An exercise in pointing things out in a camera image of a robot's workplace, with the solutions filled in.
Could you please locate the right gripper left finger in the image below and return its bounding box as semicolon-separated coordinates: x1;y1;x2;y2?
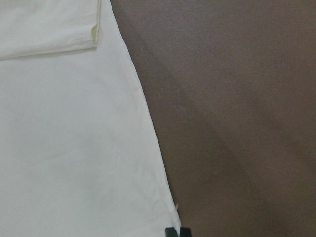
165;227;178;237

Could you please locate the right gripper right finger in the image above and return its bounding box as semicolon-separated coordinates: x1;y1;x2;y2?
179;228;191;237

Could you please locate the cream long-sleeve shirt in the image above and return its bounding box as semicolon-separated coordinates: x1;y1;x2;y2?
0;0;181;237

